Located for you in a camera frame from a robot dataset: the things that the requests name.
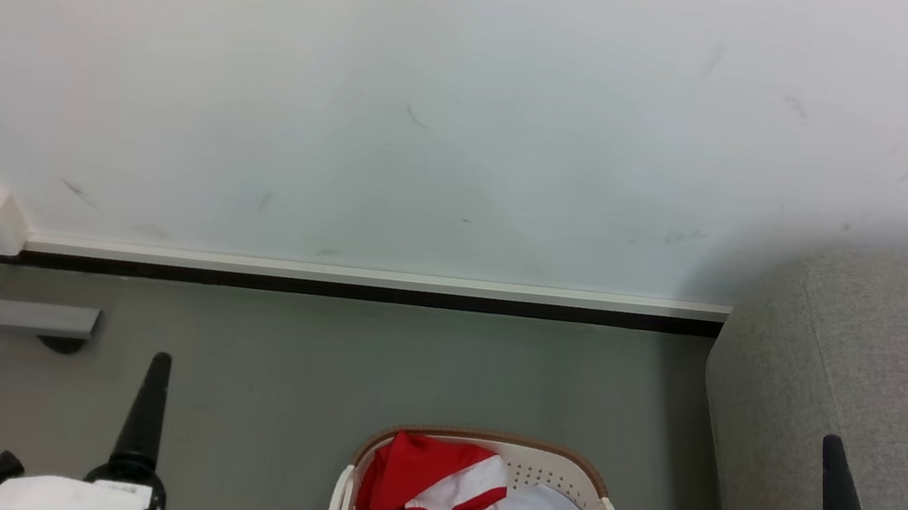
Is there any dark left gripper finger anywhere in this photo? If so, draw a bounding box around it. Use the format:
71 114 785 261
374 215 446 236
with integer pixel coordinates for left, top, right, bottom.
110 348 175 470

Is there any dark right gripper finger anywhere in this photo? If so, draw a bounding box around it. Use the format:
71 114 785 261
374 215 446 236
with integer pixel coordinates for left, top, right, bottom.
813 433 888 510

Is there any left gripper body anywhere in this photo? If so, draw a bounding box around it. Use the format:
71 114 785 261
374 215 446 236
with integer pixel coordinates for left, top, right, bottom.
0 442 175 510

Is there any red white jersey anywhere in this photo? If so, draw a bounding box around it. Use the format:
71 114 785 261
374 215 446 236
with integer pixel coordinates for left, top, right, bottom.
353 426 515 510

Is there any grey fabric sofa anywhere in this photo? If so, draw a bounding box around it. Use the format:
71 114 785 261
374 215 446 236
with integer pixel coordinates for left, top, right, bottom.
688 225 908 510

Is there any white and black baseboard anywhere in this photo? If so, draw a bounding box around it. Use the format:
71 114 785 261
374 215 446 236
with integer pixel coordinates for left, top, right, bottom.
0 216 733 353

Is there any white plastic laundry basket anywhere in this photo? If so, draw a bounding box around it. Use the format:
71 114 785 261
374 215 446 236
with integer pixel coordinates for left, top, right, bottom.
328 414 636 510

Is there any grey metal floor bracket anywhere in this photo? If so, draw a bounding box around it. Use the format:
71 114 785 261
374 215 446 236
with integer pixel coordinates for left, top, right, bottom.
0 297 102 359

